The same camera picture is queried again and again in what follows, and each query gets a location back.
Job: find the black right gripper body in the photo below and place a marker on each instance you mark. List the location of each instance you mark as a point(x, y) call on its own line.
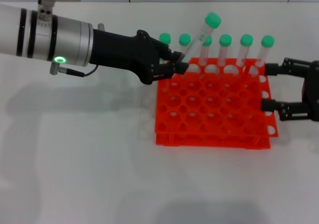
point(312, 89)

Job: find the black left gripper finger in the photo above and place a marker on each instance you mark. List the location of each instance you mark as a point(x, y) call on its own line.
point(179, 68)
point(174, 54)

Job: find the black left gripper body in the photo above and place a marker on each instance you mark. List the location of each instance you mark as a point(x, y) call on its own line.
point(119, 52)

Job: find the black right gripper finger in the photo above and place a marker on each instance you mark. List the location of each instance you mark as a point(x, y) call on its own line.
point(271, 105)
point(274, 68)

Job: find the orange test tube rack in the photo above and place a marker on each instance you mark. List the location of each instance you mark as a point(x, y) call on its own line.
point(214, 109)

